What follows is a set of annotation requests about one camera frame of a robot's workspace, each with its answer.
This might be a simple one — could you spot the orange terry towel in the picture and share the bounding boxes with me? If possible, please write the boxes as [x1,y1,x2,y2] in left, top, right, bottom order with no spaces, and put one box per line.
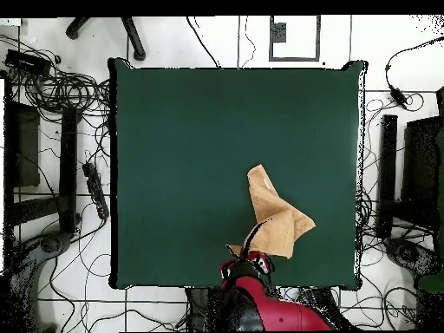
[226,163,317,259]

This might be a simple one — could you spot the black power strip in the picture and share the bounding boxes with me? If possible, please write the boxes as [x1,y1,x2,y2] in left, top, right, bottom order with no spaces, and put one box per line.
[304,287,344,330]
[82,161,110,221]

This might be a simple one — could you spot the black floor equipment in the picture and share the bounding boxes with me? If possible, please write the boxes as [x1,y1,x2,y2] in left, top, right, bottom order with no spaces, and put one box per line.
[382,237,441,278]

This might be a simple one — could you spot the dark green table cloth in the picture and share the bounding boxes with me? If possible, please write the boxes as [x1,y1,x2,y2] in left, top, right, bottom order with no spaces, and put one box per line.
[108,57,369,291]

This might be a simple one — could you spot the black round device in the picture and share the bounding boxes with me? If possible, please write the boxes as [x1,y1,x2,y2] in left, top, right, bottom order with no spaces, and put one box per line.
[39,231,73,256]

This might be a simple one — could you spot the black power adapter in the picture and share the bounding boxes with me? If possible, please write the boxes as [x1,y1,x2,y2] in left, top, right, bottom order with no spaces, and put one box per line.
[388,84,409,109]

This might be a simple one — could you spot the dark grey floor plate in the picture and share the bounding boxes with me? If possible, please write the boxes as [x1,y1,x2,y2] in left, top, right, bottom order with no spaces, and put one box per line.
[271,22,288,43]

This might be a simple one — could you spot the black tripod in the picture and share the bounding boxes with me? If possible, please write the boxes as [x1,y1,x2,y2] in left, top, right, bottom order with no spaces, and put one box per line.
[65,16,147,62]

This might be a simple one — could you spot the black box device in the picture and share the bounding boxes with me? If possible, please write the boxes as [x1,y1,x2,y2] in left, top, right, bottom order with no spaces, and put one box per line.
[4,49,52,76]

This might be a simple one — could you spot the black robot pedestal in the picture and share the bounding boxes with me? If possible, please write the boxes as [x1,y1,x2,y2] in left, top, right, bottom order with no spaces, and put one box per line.
[186,286,223,332]

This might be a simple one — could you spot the black metal frame stand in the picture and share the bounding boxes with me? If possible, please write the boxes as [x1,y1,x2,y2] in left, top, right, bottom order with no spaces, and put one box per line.
[375,86,444,240]
[2,70,82,244]

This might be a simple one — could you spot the grey floor frame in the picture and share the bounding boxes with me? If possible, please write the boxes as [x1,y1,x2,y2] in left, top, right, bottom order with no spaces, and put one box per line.
[269,15,321,62]

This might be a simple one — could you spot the tangled black cables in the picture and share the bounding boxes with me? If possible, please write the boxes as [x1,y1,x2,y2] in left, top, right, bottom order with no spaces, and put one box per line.
[0,34,112,140]

